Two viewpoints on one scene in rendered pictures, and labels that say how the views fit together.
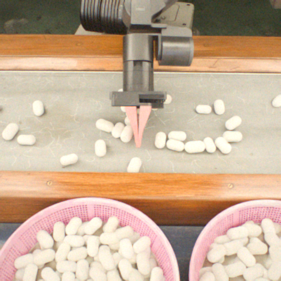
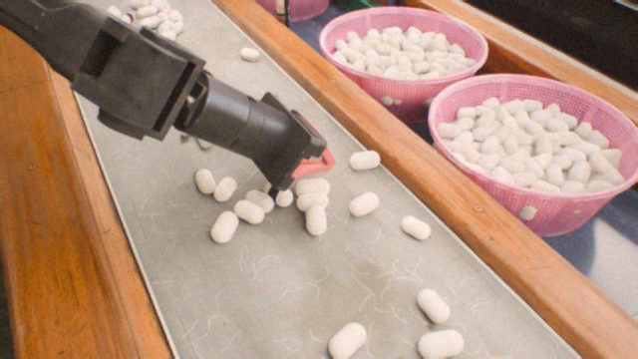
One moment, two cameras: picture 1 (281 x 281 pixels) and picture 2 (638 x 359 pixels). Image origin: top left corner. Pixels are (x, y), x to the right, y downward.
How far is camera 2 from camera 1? 0.83 m
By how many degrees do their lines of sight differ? 76
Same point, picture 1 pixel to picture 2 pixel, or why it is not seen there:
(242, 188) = (328, 74)
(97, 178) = (423, 169)
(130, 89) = (288, 123)
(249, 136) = not seen: hidden behind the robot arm
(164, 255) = (447, 105)
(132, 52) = (237, 95)
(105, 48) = (85, 311)
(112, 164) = (375, 189)
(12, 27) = not seen: outside the picture
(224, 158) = not seen: hidden behind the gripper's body
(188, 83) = (139, 177)
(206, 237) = (404, 85)
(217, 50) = (46, 151)
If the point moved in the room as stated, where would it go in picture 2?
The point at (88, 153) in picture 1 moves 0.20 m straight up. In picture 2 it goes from (379, 222) to (396, 50)
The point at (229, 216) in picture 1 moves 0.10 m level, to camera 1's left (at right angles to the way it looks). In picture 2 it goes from (367, 78) to (409, 111)
